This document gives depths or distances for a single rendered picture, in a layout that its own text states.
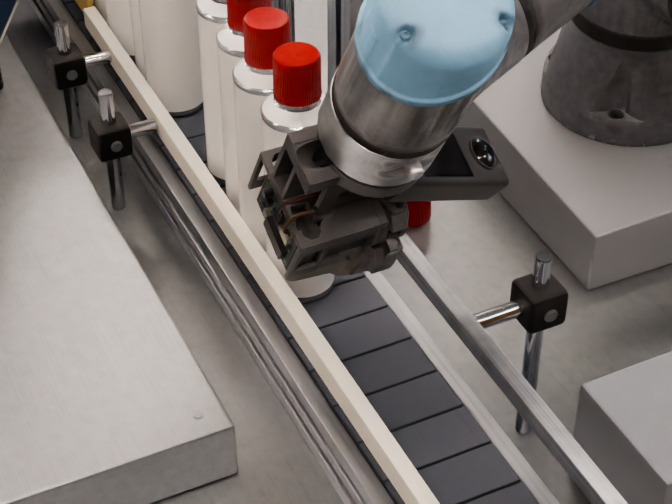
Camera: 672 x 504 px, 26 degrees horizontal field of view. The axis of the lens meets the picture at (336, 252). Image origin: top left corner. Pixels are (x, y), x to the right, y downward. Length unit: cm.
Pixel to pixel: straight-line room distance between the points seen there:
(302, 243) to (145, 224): 38
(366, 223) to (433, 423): 17
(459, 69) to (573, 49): 52
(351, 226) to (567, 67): 39
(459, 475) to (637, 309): 28
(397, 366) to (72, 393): 23
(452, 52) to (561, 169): 50
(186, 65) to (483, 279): 32
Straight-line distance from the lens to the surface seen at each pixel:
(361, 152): 83
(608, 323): 118
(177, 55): 127
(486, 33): 74
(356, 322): 108
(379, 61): 76
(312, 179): 86
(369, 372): 105
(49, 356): 108
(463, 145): 96
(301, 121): 100
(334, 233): 91
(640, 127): 125
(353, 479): 99
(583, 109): 125
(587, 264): 119
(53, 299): 112
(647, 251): 121
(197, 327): 116
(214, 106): 117
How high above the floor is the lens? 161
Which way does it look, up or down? 40 degrees down
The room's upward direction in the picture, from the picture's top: straight up
